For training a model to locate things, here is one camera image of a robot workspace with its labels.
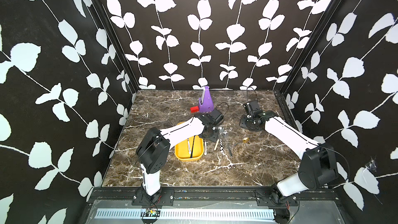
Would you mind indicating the white handled steel spoon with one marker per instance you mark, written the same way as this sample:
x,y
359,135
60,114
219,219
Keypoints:
x,y
189,146

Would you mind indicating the white slotted cable duct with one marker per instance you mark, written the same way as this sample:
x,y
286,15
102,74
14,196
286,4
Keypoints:
x,y
190,214

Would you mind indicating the small green circuit board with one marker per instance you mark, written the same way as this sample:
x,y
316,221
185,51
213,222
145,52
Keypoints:
x,y
150,213

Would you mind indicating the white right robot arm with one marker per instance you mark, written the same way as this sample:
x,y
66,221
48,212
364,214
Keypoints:
x,y
326,153

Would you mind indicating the red small block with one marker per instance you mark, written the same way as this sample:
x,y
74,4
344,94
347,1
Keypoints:
x,y
194,109

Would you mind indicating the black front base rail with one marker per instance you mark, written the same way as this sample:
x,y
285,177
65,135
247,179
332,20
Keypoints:
x,y
262,195

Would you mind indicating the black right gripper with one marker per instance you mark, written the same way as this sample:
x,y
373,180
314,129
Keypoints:
x,y
242,123

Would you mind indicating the wooden handled utensil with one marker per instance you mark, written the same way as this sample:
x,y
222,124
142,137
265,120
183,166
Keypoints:
x,y
216,144

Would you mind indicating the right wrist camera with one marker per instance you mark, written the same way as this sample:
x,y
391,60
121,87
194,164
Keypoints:
x,y
252,108

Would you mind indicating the yellow plastic storage box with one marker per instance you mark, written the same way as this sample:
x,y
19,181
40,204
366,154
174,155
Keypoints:
x,y
188,131

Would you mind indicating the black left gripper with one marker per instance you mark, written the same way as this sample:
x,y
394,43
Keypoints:
x,y
215,137

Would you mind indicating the checkered handle spoon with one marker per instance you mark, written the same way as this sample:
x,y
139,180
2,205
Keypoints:
x,y
221,146

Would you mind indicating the black aluminium frame rail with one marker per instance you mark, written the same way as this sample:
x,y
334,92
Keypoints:
x,y
305,148

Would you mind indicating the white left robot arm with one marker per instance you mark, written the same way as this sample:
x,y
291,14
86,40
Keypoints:
x,y
154,149

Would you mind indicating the purple plastic stand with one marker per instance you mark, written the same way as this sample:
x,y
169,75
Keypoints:
x,y
205,103

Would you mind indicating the black long spoon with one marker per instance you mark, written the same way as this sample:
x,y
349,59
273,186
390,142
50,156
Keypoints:
x,y
192,149

